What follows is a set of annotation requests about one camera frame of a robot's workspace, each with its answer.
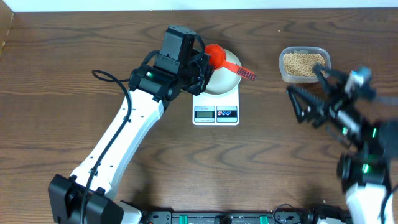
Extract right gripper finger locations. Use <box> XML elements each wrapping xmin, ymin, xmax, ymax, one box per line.
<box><xmin>286</xmin><ymin>85</ymin><xmax>327</xmax><ymax>123</ymax></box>
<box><xmin>313</xmin><ymin>63</ymin><xmax>349</xmax><ymax>95</ymax></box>

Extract red plastic measuring scoop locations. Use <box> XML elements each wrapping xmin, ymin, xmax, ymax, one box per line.
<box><xmin>205</xmin><ymin>44</ymin><xmax>257</xmax><ymax>80</ymax></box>

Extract white digital kitchen scale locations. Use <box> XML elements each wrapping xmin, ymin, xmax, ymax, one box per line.
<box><xmin>192</xmin><ymin>86</ymin><xmax>240</xmax><ymax>126</ymax></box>

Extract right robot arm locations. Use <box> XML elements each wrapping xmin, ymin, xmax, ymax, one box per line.
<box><xmin>287</xmin><ymin>64</ymin><xmax>397</xmax><ymax>223</ymax></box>

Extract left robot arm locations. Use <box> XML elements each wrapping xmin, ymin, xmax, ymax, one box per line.
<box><xmin>48</xmin><ymin>25</ymin><xmax>213</xmax><ymax>223</ymax></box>

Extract white ceramic bowl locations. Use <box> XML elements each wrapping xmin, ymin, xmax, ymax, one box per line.
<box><xmin>205</xmin><ymin>67</ymin><xmax>241</xmax><ymax>95</ymax></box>

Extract soybeans in container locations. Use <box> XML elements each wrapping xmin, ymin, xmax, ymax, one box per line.
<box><xmin>282</xmin><ymin>53</ymin><xmax>325</xmax><ymax>77</ymax></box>

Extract clear plastic container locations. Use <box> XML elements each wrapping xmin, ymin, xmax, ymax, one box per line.
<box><xmin>279</xmin><ymin>47</ymin><xmax>331</xmax><ymax>84</ymax></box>

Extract cardboard panel at left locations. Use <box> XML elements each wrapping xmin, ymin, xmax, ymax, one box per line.
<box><xmin>0</xmin><ymin>0</ymin><xmax>14</xmax><ymax>55</ymax></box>

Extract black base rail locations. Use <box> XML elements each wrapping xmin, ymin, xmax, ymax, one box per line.
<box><xmin>136</xmin><ymin>210</ymin><xmax>352</xmax><ymax>224</ymax></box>

